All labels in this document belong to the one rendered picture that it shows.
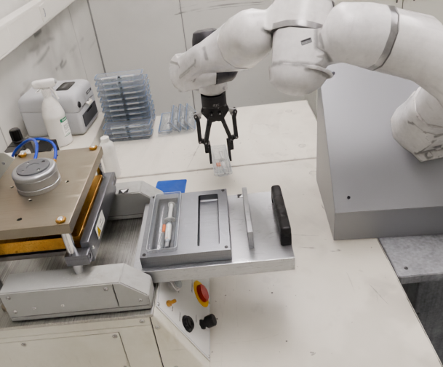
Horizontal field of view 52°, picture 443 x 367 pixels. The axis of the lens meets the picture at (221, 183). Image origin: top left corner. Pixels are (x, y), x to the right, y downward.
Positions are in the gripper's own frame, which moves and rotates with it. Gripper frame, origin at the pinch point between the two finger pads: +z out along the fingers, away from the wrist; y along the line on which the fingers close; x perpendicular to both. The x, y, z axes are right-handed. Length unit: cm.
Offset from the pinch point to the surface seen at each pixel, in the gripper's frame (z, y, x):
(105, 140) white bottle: -5.1, -36.3, 8.6
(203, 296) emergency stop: 3, -10, -58
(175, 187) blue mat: 8.5, -15.6, -4.1
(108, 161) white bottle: 1.8, -37.1, 7.4
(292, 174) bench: 8.4, 22.1, -6.1
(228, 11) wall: -2, 25, 188
